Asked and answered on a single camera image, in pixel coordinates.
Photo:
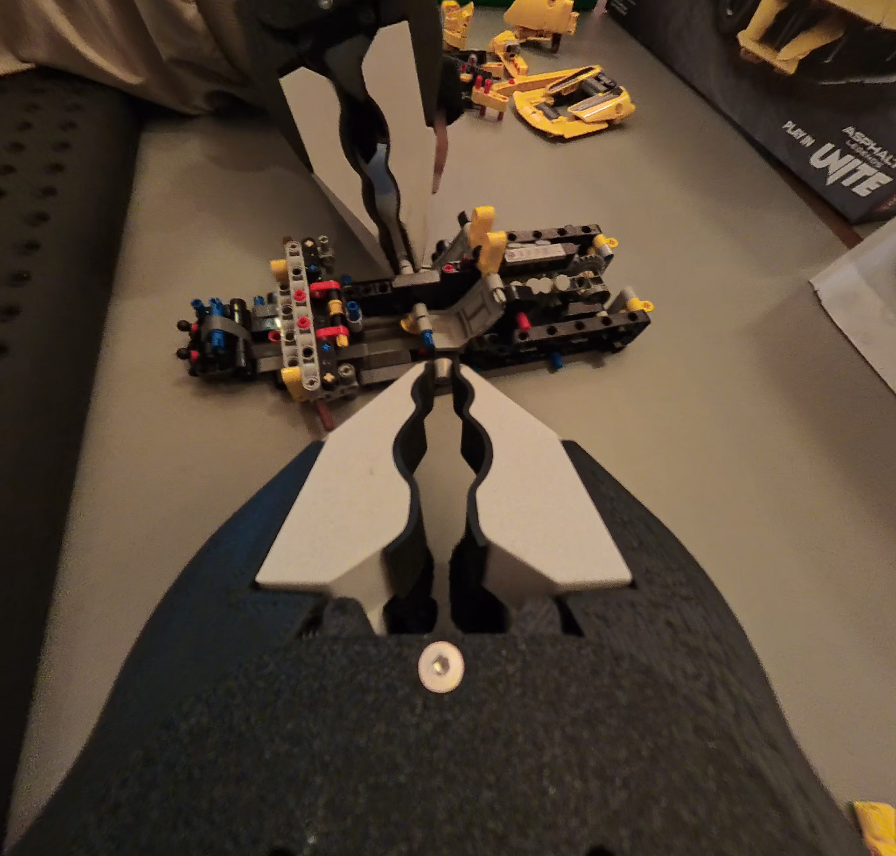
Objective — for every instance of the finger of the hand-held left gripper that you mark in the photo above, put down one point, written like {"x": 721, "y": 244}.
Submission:
{"x": 315, "y": 128}
{"x": 406, "y": 114}

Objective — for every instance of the yellow toy car roof panel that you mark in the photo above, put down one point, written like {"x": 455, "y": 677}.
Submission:
{"x": 539, "y": 110}

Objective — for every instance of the dark toy car box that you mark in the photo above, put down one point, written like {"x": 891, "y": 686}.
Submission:
{"x": 770, "y": 100}

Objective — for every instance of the person's left hand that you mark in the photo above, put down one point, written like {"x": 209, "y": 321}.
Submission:
{"x": 440, "y": 156}

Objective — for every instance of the toy car instruction booklet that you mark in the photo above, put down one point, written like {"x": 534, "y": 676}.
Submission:
{"x": 868, "y": 296}

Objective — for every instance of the grey desk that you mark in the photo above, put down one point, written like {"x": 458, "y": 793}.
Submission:
{"x": 700, "y": 450}

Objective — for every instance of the beige clothing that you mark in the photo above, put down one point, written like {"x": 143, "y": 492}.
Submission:
{"x": 105, "y": 16}

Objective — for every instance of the brick-built toy car chassis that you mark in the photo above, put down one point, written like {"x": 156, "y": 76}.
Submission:
{"x": 560, "y": 324}

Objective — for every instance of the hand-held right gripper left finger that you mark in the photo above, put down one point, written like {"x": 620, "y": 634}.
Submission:
{"x": 336, "y": 520}

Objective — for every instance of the small yellow brick piece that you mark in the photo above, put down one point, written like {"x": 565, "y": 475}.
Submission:
{"x": 458, "y": 26}

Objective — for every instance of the grey curved brick panel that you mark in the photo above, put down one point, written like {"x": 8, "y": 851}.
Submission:
{"x": 462, "y": 317}

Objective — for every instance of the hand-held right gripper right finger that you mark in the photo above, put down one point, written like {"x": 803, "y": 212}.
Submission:
{"x": 546, "y": 520}

